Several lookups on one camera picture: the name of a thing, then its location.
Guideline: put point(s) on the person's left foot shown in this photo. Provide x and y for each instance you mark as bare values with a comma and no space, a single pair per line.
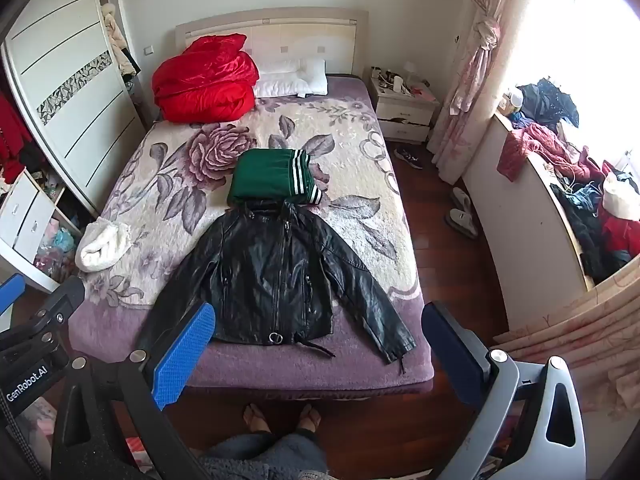
257,420

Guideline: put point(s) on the white drawer unit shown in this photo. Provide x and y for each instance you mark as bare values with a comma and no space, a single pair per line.
25,225

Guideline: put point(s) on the dark clothes pile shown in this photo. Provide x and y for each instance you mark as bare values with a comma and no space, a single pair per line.
590,230

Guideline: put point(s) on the white hat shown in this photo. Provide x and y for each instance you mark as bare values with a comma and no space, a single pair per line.
620,197

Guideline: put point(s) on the red knit garment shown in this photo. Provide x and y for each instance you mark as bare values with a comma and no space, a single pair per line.
540,147

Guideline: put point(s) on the white nightstand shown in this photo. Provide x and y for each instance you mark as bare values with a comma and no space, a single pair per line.
402,110

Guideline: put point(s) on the floral plush blanket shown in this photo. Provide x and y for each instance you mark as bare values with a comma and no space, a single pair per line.
350,220

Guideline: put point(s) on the dark blue clothes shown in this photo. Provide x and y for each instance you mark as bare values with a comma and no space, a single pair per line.
547,102

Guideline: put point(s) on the red duvet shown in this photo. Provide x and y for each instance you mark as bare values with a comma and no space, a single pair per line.
205,85

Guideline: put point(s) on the person's right foot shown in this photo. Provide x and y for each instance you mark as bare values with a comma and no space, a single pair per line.
309,417

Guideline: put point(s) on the white pillow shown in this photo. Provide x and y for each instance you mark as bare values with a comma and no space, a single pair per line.
290,80

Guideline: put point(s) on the black leather jacket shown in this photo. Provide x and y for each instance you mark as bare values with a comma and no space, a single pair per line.
272,270

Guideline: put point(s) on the beige cloth bundle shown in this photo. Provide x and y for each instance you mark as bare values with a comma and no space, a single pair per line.
114,30

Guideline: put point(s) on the green garment with white stripes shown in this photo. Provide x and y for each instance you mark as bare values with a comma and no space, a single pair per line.
267,177

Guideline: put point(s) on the beige patterned curtain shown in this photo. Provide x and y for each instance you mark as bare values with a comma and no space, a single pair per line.
575,330

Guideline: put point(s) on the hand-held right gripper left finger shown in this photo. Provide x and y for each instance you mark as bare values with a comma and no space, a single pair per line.
182,355

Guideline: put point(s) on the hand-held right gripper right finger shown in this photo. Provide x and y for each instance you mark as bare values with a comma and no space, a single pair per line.
450,355

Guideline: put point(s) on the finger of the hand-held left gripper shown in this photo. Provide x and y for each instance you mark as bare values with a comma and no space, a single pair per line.
10,292
62,302

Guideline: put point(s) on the dark sneaker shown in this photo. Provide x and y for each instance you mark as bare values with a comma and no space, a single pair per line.
409,158

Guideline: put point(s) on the person's foot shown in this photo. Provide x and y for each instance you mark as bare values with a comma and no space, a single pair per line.
257,420
309,417

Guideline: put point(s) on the white wardrobe with mosaic band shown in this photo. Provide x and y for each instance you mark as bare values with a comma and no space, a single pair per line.
70,90

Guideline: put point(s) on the white slipper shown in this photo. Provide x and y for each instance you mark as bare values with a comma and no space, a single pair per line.
462,222
462,199

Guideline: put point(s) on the white fluffy garment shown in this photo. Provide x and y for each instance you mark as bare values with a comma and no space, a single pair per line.
102,247

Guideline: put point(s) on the beige bed headboard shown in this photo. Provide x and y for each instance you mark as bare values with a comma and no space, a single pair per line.
270,35

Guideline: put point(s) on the red hanging clothes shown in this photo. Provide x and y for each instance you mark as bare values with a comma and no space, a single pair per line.
10,135

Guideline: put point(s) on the pink floral curtain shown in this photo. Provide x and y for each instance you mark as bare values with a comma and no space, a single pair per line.
475,60

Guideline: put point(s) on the small table lamp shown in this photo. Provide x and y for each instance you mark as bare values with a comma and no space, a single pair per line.
410,72

